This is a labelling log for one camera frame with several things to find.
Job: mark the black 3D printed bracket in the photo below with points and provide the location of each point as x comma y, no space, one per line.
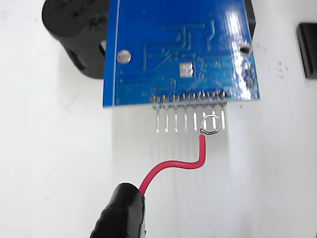
74,29

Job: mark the black rectangular block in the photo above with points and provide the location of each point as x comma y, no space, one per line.
309,49

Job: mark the blue printed circuit board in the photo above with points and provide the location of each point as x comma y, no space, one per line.
148,37

